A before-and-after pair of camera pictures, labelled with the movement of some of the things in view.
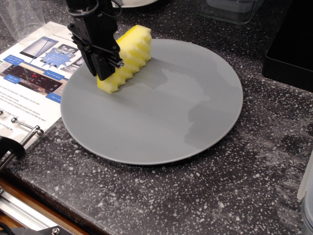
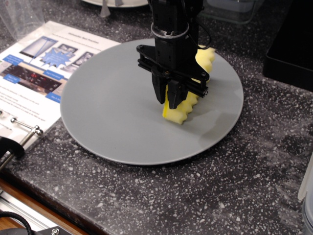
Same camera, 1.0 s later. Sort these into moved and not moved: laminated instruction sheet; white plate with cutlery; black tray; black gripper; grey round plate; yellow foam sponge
Moved: black gripper; yellow foam sponge
Not moved: black tray; white plate with cutlery; laminated instruction sheet; grey round plate
